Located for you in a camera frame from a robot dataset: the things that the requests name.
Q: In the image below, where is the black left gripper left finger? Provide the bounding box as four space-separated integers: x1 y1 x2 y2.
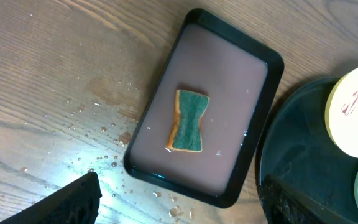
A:
0 172 102 224

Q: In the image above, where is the black round tray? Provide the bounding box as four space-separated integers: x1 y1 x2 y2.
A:
258 78 358 223

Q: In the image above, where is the green orange sponge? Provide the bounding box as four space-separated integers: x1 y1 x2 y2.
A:
165 90 210 152

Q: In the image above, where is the yellow dirty plate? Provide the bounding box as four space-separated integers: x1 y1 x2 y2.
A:
324 68 358 158

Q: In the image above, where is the black rectangular water tray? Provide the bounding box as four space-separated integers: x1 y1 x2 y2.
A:
124 8 284 208

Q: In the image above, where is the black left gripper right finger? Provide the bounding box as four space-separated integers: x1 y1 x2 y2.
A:
259 174 354 223

